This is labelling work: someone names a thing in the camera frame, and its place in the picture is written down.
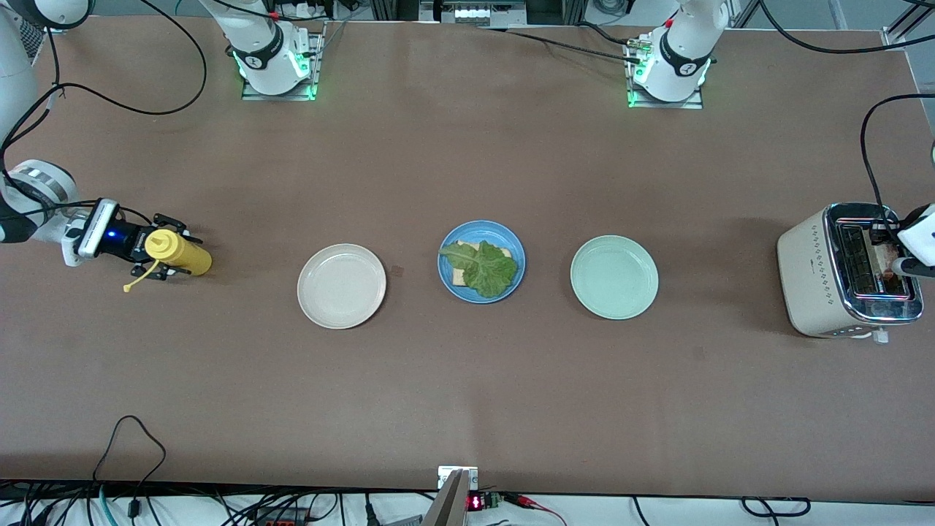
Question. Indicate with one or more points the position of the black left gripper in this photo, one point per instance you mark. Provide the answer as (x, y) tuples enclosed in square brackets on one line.
[(879, 235)]

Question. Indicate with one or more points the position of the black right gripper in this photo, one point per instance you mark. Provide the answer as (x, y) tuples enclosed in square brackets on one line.
[(131, 242)]

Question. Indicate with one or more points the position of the yellow mustard squeeze bottle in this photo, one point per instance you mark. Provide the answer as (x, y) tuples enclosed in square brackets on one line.
[(190, 257)]

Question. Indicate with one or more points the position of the toasted bread slice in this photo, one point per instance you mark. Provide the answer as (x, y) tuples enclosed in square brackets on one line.
[(458, 277), (890, 263)]

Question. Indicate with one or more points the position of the green lettuce leaf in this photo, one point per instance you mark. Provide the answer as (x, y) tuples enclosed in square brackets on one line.
[(486, 270)]

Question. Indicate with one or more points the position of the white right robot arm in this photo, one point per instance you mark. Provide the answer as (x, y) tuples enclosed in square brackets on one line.
[(44, 190)]

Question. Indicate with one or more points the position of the beige round plate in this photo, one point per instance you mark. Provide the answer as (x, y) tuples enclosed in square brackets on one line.
[(341, 286)]

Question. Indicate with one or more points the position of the light green round plate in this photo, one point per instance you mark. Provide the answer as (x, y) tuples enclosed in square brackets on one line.
[(614, 277)]

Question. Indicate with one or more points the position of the blue round plate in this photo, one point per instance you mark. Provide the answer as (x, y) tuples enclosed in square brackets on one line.
[(482, 228)]

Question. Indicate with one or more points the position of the cream and chrome toaster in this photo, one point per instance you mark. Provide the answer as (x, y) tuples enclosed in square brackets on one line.
[(811, 285)]

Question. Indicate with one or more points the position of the grey mesh chair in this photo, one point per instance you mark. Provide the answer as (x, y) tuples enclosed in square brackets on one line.
[(31, 36)]

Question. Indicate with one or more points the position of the metal box with white lights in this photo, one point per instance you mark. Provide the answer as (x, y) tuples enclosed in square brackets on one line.
[(473, 13)]

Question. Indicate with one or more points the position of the small red-lit circuit board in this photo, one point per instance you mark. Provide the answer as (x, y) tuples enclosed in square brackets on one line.
[(486, 501)]

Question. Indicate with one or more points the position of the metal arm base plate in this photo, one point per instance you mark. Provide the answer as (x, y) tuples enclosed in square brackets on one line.
[(665, 105), (277, 96)]

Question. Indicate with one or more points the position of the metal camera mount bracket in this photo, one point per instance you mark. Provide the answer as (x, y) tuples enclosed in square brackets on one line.
[(456, 504)]

